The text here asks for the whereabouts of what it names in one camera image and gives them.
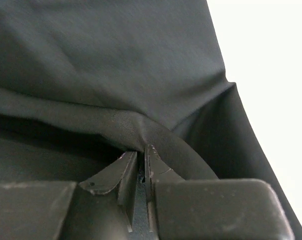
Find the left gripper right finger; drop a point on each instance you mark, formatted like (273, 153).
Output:
(156, 171)

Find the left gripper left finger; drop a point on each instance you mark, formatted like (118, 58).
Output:
(119, 177)

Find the black cloth placemat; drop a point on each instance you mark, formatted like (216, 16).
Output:
(84, 81)

